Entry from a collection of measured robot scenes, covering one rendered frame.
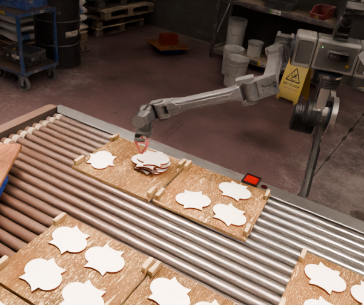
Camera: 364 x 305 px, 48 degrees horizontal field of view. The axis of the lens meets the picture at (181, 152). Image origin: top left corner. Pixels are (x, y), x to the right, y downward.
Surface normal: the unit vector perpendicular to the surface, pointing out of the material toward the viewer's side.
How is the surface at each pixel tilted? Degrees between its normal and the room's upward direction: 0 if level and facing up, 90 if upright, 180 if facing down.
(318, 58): 90
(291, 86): 77
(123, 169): 0
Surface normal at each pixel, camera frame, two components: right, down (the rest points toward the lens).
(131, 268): 0.11, -0.85
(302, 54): -0.26, 0.48
